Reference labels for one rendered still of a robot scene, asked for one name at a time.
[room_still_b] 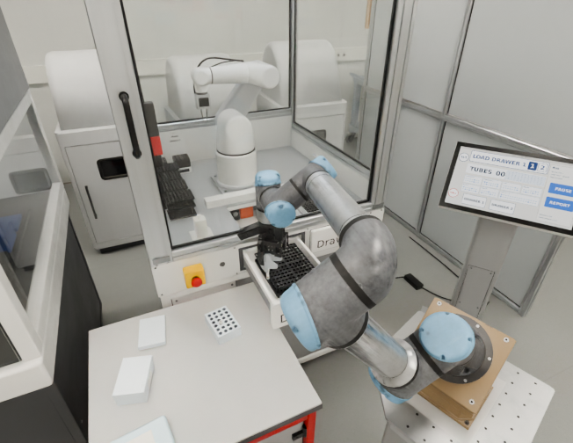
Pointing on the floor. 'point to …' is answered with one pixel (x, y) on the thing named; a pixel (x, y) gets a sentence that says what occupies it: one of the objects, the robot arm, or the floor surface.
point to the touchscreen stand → (482, 265)
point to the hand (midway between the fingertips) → (264, 267)
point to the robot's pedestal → (448, 417)
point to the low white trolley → (206, 377)
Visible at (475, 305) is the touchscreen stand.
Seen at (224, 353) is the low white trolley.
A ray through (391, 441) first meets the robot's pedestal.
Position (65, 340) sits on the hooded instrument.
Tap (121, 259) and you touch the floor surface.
